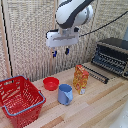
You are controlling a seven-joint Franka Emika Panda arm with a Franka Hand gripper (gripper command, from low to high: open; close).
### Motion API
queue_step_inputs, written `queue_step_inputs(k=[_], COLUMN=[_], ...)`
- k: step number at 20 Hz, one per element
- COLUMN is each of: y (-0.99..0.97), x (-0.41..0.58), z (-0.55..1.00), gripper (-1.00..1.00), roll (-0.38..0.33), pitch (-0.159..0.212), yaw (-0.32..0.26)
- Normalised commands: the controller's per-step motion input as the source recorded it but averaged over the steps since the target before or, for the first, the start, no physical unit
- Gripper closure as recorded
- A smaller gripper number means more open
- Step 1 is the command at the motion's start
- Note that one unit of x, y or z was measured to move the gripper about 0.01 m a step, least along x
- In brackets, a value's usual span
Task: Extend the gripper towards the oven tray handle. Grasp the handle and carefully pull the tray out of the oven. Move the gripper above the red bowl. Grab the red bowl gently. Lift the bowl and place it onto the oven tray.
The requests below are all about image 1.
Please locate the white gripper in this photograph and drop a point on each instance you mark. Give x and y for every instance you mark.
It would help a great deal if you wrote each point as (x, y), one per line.
(62, 38)

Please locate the red plastic bowl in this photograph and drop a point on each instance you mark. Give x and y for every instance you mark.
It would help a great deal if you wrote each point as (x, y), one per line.
(50, 84)

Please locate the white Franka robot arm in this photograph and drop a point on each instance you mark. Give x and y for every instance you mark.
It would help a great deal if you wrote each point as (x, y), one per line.
(73, 13)

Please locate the black oven door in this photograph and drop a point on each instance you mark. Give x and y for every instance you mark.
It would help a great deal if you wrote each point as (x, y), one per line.
(96, 75)

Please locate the black toaster oven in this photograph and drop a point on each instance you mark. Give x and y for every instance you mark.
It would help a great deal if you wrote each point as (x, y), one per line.
(113, 45)

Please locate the wicker folding screen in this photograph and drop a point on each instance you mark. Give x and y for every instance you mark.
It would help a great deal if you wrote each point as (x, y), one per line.
(30, 40)

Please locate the orange snack bag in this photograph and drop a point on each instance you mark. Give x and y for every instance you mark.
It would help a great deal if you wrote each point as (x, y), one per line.
(80, 80)

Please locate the blue mug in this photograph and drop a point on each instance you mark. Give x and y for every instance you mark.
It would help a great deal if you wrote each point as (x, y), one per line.
(64, 95)

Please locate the red plastic shopping basket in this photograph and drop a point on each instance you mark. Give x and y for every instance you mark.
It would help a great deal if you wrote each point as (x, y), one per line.
(20, 100)

